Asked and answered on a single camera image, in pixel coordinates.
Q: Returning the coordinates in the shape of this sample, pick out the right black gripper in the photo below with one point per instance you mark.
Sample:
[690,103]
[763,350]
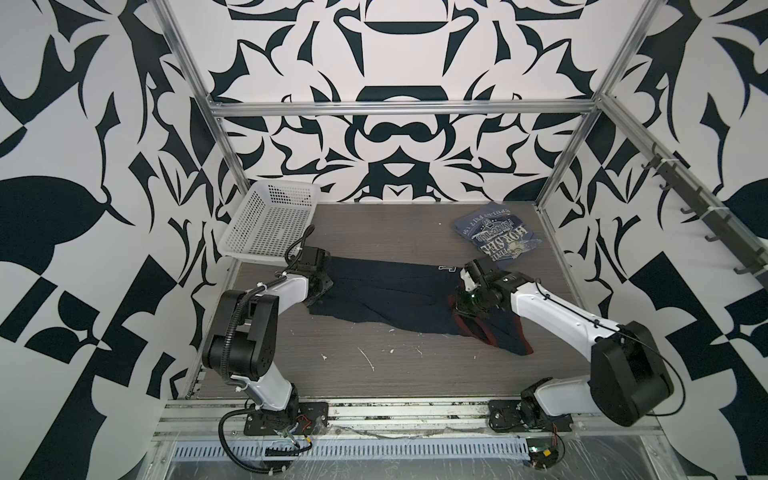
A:
[461,307]

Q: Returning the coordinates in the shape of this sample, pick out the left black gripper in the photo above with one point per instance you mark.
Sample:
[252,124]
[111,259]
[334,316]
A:
[327,282]

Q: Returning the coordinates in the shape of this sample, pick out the blue-grey tank top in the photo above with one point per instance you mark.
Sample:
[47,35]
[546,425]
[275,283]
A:
[497,233]

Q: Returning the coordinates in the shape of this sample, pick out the white plastic laundry basket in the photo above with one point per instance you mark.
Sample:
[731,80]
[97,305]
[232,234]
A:
[271,217]

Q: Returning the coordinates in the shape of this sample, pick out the dark navy tank top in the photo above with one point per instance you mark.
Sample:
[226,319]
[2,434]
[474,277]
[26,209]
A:
[418,298]

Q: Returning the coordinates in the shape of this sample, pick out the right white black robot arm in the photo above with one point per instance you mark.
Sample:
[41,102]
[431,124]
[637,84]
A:
[628,375]

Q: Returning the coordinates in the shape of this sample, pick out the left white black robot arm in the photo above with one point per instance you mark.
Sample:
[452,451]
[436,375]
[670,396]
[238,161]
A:
[242,341]

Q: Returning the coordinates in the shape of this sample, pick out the green circuit board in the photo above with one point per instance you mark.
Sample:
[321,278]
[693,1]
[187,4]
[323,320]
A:
[545,453]

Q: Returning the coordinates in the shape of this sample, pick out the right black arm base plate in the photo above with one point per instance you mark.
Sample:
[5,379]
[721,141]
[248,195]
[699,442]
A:
[508,416]

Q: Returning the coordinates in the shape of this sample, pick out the white slotted cable duct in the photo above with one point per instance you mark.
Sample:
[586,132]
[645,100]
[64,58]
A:
[513,448]

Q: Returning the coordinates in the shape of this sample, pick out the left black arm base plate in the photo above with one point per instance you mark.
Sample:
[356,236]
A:
[303,419]

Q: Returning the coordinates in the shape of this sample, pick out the aluminium frame back crossbar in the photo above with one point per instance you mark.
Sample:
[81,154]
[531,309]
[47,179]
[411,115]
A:
[400,107]

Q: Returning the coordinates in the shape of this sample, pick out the aluminium front rail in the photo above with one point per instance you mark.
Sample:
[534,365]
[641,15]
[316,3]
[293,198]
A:
[385,417]

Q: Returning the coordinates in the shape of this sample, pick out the grey wall hook rack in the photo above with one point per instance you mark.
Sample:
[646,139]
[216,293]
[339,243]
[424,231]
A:
[701,204]

